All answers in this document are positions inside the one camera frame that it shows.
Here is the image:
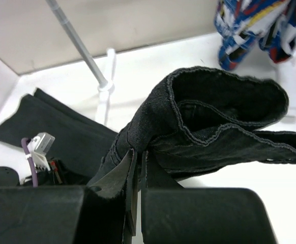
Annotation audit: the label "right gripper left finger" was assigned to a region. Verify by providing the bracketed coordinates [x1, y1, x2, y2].
[0, 150, 138, 243]

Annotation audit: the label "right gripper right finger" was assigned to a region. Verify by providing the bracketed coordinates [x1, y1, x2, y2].
[141, 152, 277, 243]

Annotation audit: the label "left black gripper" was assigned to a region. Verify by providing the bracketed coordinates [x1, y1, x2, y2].
[35, 159, 68, 186]

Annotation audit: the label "black trousers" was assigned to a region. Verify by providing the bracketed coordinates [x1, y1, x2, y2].
[0, 66, 296, 188]

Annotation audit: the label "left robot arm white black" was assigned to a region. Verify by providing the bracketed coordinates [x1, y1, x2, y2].
[0, 158, 68, 187]

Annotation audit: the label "white metal clothes rack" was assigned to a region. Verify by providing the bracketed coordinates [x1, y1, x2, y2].
[45, 0, 296, 125]

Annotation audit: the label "blue white red patterned garment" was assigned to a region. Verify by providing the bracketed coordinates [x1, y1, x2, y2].
[214, 1, 296, 71]

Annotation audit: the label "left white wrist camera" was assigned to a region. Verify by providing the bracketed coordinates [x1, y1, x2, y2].
[27, 132, 55, 171]

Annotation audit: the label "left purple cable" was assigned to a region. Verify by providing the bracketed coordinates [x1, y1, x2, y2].
[21, 137, 41, 188]

